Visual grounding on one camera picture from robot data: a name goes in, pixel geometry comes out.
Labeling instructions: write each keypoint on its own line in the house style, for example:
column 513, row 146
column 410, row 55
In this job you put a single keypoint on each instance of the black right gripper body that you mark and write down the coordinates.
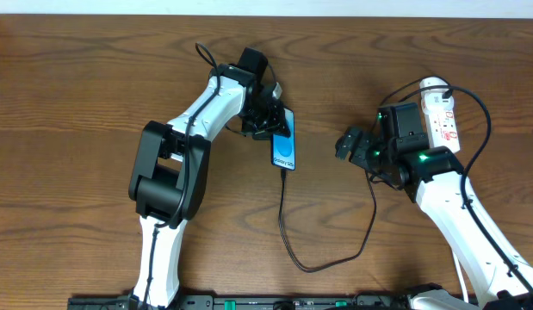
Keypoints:
column 357, row 145

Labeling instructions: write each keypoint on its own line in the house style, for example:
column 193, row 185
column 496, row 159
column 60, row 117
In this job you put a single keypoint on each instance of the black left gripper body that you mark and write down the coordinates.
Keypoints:
column 271, row 123

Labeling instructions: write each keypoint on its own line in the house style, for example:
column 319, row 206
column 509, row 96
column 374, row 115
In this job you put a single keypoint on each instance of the blue Galaxy smartphone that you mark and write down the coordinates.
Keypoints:
column 283, row 148

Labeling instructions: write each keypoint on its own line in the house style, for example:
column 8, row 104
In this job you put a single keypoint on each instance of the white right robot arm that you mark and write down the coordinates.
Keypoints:
column 404, row 156

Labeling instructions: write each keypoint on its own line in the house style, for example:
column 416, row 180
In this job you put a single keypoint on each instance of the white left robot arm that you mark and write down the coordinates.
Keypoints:
column 170, row 171

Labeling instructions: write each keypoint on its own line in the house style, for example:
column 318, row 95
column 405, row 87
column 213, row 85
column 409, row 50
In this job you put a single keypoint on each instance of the white USB charger adapter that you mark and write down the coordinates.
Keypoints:
column 436, row 88

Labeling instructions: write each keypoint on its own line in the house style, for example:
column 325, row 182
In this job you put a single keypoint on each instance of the white power strip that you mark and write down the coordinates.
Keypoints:
column 440, row 121

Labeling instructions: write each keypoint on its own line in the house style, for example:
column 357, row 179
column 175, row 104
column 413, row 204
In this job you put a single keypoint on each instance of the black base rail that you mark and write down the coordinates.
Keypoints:
column 208, row 302

